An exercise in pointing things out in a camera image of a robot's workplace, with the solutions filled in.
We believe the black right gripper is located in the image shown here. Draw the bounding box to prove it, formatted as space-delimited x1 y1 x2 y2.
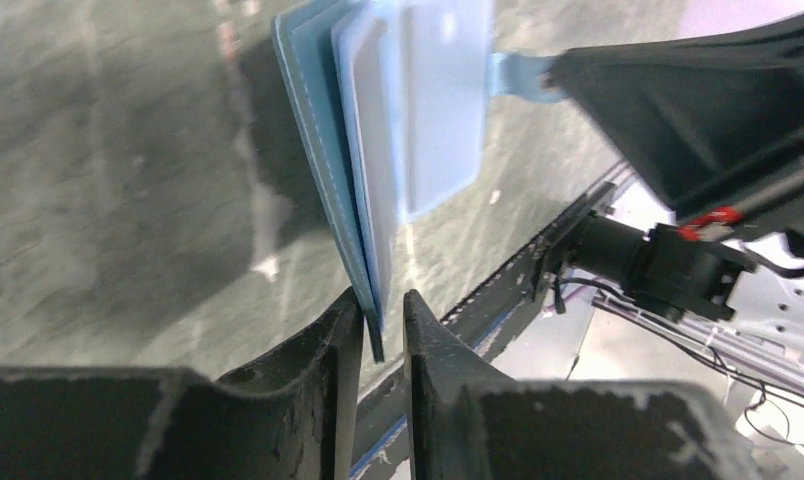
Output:
550 13 804 259

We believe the blue leather card holder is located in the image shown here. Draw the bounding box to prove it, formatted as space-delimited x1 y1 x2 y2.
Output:
272 1 562 362

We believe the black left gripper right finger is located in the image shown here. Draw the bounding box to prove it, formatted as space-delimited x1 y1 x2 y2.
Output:
404 290 759 479

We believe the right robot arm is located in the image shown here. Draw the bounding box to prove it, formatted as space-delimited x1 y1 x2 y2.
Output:
548 12 804 395

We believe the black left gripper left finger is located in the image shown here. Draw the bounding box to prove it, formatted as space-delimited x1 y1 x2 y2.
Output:
0 290 363 479

